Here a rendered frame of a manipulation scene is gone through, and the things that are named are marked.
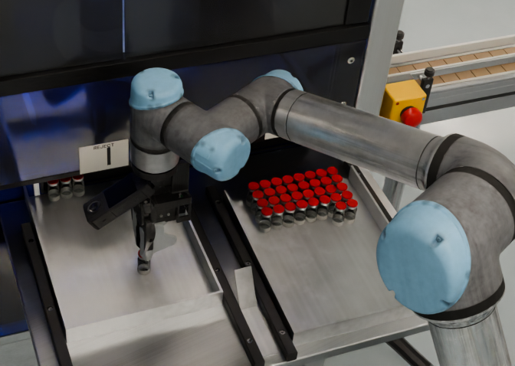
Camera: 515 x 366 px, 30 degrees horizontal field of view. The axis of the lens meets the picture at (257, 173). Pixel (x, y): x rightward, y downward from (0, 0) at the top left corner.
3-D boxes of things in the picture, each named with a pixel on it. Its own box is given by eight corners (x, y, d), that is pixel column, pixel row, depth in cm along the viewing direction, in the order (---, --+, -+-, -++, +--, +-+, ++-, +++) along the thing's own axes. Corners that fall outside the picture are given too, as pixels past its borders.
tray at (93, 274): (24, 198, 174) (22, 184, 172) (162, 171, 183) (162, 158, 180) (67, 343, 152) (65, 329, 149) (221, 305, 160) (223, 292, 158)
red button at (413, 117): (394, 119, 185) (398, 103, 182) (412, 116, 186) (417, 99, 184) (403, 132, 182) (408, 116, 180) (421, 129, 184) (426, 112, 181)
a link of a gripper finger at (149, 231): (155, 255, 154) (155, 214, 149) (146, 257, 154) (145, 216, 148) (147, 236, 158) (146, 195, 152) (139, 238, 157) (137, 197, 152)
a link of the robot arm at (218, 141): (271, 117, 136) (214, 82, 140) (218, 153, 129) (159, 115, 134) (266, 158, 141) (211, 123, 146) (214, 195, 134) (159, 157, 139)
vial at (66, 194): (59, 192, 176) (57, 174, 173) (70, 190, 177) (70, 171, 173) (61, 200, 174) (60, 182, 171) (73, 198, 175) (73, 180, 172)
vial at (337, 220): (329, 220, 177) (332, 201, 174) (340, 217, 177) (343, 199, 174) (334, 227, 175) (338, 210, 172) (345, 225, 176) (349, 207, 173)
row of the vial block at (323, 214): (257, 225, 174) (259, 207, 171) (346, 207, 180) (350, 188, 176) (260, 233, 172) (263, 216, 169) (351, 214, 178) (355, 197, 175)
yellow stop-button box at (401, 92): (371, 107, 190) (377, 78, 185) (403, 101, 192) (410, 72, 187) (388, 131, 185) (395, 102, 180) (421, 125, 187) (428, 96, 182)
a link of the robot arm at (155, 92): (159, 106, 132) (116, 78, 136) (158, 165, 140) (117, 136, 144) (198, 82, 137) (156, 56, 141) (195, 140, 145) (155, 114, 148)
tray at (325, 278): (222, 204, 178) (224, 190, 175) (349, 178, 186) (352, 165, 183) (291, 346, 155) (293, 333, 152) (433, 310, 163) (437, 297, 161)
